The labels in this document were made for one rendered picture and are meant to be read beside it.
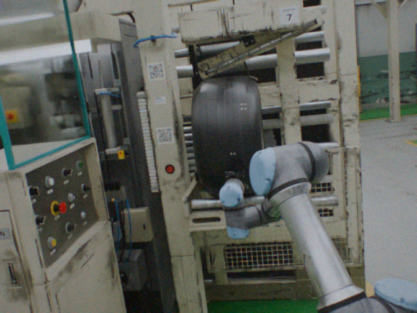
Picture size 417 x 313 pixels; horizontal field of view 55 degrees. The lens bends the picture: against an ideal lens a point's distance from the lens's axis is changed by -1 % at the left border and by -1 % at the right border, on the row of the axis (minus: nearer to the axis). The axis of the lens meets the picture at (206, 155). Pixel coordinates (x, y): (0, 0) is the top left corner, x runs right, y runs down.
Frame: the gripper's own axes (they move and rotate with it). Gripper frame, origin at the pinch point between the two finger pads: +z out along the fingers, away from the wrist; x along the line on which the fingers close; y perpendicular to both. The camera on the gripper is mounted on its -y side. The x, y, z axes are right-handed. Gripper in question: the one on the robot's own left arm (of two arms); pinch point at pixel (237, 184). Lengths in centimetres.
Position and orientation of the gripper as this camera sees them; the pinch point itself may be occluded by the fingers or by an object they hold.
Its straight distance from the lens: 168.5
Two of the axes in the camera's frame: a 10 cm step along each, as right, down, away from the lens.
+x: -9.8, 0.9, 1.6
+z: 1.5, -1.0, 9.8
